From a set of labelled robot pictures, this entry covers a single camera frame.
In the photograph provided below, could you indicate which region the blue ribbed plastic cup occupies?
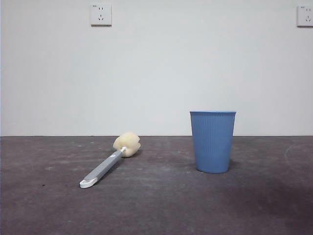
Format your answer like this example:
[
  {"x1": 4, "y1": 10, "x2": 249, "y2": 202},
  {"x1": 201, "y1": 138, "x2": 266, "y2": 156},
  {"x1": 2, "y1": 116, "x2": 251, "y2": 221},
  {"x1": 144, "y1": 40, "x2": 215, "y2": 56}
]
[{"x1": 190, "y1": 110, "x2": 237, "y2": 174}]

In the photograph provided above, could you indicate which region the grey-handled sponge cup brush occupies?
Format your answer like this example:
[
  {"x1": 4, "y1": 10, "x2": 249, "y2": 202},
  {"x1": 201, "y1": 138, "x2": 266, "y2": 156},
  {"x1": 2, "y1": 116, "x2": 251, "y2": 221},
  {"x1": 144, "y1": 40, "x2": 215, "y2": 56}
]
[{"x1": 79, "y1": 132, "x2": 141, "y2": 189}]

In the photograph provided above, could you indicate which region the white wall socket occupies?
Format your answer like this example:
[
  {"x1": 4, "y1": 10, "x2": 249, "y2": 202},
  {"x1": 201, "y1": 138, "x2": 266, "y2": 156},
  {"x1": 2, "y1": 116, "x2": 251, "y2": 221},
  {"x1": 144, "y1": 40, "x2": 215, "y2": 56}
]
[
  {"x1": 90, "y1": 4, "x2": 112, "y2": 27},
  {"x1": 296, "y1": 5, "x2": 313, "y2": 27}
]

